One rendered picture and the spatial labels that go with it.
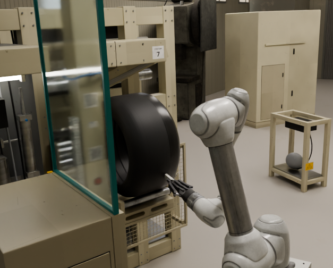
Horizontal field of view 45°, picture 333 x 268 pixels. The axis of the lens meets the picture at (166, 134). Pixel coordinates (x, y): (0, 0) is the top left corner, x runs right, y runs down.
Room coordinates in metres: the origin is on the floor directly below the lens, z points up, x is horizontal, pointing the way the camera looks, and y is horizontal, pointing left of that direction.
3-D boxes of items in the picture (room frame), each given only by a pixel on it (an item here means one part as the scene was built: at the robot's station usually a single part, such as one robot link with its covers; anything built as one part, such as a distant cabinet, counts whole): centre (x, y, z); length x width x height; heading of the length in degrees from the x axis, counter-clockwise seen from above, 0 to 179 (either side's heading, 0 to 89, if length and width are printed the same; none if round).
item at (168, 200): (2.18, 0.14, 0.83); 0.36 x 0.09 x 0.06; 125
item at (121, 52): (2.61, 0.29, 1.71); 0.61 x 0.25 x 0.15; 125
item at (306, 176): (4.50, -1.54, 0.40); 0.60 x 0.35 x 0.80; 25
